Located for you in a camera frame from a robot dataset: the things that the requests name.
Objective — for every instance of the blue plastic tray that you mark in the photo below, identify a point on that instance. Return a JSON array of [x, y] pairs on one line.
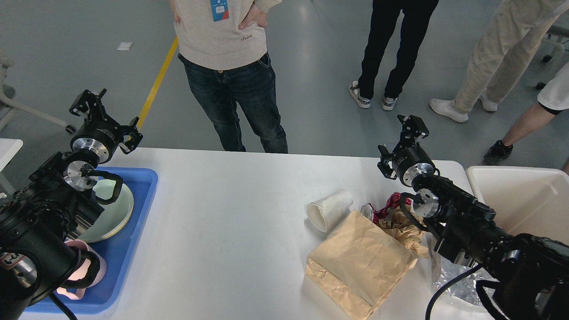
[[118, 250]]

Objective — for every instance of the crumpled foil tray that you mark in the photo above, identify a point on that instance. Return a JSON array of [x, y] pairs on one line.
[[462, 294]]

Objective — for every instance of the small white side table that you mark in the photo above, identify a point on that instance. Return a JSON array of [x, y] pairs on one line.
[[8, 149]]

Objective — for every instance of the white rolling chair base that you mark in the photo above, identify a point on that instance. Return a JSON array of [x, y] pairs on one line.
[[9, 106]]

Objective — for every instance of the person in white shirt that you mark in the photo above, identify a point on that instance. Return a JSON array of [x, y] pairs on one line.
[[551, 101]]

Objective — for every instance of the crumpled brown paper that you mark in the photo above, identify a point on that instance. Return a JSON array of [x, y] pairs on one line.
[[403, 231]]

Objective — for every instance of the white paper cup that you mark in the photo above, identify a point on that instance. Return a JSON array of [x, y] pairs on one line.
[[326, 212]]

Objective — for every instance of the crushed red soda can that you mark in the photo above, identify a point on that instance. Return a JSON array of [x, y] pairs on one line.
[[388, 217]]

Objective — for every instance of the person in beige trousers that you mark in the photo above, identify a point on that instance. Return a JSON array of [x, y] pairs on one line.
[[501, 55]]

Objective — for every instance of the person in beige sweater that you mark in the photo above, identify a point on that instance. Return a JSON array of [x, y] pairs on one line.
[[222, 45]]

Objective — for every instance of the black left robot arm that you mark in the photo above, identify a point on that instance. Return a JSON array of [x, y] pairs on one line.
[[39, 228]]

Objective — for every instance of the mint green plate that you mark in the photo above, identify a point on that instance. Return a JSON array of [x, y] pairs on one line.
[[113, 218]]

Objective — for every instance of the pink ribbed mug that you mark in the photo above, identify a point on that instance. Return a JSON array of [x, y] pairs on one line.
[[92, 268]]

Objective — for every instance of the brown paper bag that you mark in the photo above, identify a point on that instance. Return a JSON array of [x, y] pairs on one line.
[[359, 266]]

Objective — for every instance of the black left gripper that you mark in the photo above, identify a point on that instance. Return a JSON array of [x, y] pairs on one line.
[[96, 135]]

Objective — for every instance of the white plastic bin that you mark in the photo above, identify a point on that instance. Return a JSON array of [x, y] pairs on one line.
[[526, 200]]

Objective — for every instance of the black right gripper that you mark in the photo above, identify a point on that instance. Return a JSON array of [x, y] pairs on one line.
[[409, 159]]

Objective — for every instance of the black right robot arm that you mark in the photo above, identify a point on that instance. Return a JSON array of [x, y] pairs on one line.
[[530, 273]]

